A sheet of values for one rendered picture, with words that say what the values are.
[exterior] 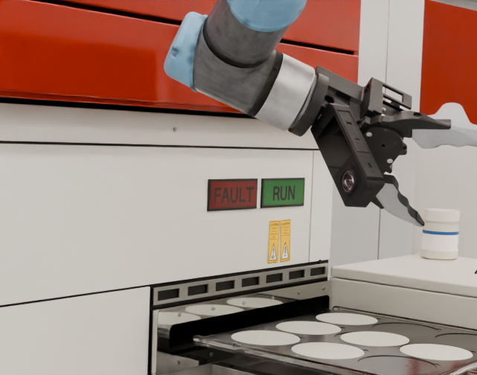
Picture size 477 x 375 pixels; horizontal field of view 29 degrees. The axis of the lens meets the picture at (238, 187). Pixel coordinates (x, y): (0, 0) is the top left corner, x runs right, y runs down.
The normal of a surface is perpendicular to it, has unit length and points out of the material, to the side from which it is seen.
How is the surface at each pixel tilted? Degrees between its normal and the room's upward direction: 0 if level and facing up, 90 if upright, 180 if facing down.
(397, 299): 90
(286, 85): 88
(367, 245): 90
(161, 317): 90
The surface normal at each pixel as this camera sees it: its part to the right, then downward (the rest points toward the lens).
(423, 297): -0.63, 0.02
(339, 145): -0.85, -0.05
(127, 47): 0.77, 0.06
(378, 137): -0.16, 0.66
